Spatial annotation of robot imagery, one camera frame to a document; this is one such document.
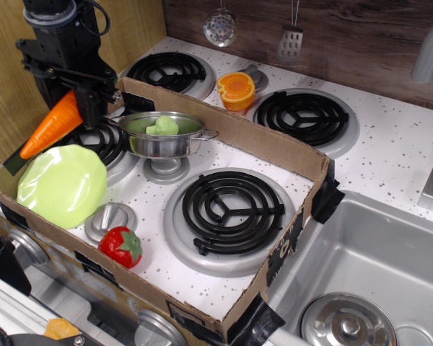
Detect silver faucet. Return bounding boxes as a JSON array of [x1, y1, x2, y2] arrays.
[[411, 26, 433, 84]]

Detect black burner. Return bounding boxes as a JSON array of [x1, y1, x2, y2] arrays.
[[182, 171, 287, 256], [254, 91, 351, 146], [54, 120, 126, 169], [126, 52, 209, 92]]

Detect back left black burner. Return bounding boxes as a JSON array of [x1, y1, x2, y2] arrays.
[[126, 52, 209, 92]]

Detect hanging metal strainer ladle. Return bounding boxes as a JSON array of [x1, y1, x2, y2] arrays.
[[203, 1, 239, 48]]

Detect silver stove knob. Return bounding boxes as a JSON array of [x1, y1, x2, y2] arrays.
[[240, 64, 269, 92], [143, 157, 191, 185], [84, 202, 137, 244]]

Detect small steel pot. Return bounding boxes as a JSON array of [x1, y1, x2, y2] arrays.
[[108, 111, 219, 159]]

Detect silver stove knob middle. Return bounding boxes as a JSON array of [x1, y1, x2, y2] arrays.
[[143, 157, 191, 185]]

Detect orange toy half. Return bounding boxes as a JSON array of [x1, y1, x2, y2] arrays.
[[216, 72, 255, 111]]

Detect silver oven dial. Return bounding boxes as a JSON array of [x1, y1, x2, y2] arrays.
[[134, 309, 188, 346], [8, 229, 50, 270]]

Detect back right black burner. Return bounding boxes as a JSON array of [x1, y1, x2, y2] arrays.
[[254, 91, 351, 146]]

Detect hanging metal spatula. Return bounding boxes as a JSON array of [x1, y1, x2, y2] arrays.
[[276, 1, 304, 63]]

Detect grey sink basin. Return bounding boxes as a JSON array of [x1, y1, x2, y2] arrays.
[[267, 192, 433, 345]]

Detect red toy strawberry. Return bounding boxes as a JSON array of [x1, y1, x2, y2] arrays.
[[97, 226, 143, 269]]

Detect silver stove knob back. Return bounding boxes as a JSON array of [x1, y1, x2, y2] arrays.
[[240, 64, 269, 92]]

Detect cardboard fence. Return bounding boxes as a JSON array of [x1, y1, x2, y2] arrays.
[[0, 78, 336, 345]]

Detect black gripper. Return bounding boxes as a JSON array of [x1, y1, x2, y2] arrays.
[[16, 16, 118, 129]]

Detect green toy broccoli piece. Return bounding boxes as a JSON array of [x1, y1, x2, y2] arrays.
[[146, 115, 179, 136]]

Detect steel pot lid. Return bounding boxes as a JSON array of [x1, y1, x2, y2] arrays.
[[297, 292, 398, 345]]

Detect silver stove knob front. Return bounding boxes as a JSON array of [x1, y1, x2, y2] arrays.
[[84, 202, 137, 244]]

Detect silver oven dial right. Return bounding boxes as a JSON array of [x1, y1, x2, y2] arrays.
[[134, 309, 188, 346]]

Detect front right black burner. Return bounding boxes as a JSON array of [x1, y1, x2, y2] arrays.
[[182, 171, 287, 256]]

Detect light green plastic plate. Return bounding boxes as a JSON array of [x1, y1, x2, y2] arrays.
[[16, 144, 108, 229]]

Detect silver oven dial left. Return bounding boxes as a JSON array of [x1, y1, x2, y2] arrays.
[[8, 229, 50, 270]]

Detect black clamp device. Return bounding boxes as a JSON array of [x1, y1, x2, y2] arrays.
[[0, 236, 32, 296]]

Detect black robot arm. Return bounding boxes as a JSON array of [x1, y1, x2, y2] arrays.
[[15, 0, 120, 128]]

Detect orange toy carrot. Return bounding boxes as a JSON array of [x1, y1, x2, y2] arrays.
[[19, 90, 83, 159]]

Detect front left black burner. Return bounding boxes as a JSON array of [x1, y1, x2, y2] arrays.
[[54, 120, 126, 169]]

